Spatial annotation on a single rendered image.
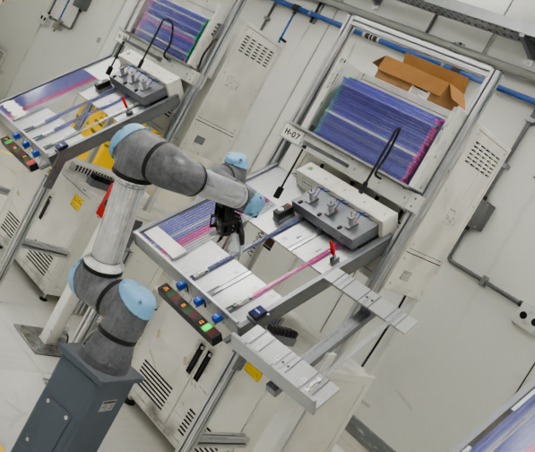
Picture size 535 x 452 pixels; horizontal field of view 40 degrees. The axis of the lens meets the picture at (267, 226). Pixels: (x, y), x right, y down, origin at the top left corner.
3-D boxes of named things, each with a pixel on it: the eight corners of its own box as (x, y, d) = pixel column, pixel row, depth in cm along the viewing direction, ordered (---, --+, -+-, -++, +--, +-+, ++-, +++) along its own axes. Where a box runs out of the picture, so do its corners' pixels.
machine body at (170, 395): (202, 504, 275) (283, 363, 267) (110, 393, 321) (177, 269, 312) (304, 497, 324) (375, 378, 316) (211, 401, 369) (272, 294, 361)
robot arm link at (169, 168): (191, 158, 182) (273, 193, 226) (159, 138, 187) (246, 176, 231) (168, 198, 183) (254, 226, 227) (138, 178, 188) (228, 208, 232)
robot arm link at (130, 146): (93, 322, 205) (152, 143, 186) (58, 293, 211) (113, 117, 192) (124, 312, 215) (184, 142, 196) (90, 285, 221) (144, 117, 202)
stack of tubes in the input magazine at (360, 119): (403, 182, 270) (442, 117, 266) (311, 132, 303) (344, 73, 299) (419, 192, 279) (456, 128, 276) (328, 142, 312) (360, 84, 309)
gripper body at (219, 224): (208, 229, 248) (211, 196, 242) (228, 223, 253) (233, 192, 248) (221, 239, 243) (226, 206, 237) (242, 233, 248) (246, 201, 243)
